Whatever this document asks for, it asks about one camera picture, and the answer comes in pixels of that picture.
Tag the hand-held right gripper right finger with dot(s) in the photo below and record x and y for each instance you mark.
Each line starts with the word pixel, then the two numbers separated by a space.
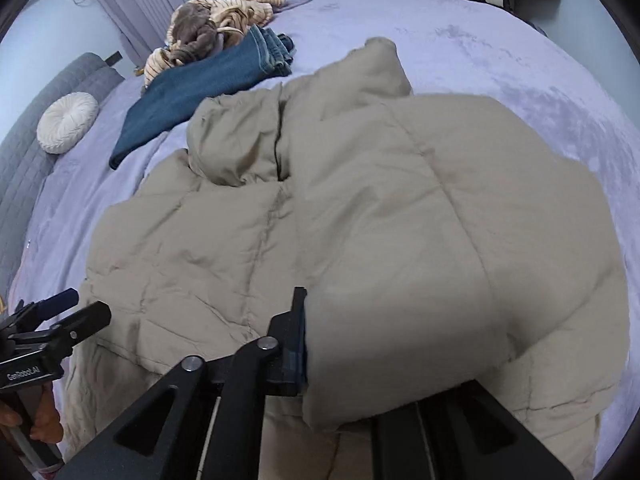
pixel 450 435

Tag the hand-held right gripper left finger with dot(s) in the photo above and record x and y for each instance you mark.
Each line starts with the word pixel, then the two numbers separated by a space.
pixel 299 345

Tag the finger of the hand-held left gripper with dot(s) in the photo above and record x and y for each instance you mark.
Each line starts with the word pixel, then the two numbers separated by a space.
pixel 57 302
pixel 85 322

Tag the beige puffer jacket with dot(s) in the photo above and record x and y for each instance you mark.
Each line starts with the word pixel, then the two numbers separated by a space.
pixel 375 210

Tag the person's left hand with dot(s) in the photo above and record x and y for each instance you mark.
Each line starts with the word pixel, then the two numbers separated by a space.
pixel 47 420

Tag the grey quilted headboard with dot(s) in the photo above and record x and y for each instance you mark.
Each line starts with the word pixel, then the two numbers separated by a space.
pixel 30 160

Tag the white round pillow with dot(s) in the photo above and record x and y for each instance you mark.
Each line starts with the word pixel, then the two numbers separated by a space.
pixel 67 122

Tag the small black headboard item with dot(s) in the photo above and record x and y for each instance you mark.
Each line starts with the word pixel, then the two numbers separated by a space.
pixel 114 58

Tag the blue jeans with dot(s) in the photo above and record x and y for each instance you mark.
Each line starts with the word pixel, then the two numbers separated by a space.
pixel 200 85

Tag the brown-grey garment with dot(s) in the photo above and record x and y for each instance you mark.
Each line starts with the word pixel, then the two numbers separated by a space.
pixel 195 30

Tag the grey curtain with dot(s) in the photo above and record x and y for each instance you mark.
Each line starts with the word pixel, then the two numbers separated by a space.
pixel 130 5

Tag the tan striped garment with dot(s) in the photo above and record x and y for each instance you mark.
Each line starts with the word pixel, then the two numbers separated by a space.
pixel 250 7

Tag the lilac plush blanket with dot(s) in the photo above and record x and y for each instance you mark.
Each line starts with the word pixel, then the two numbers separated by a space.
pixel 475 50

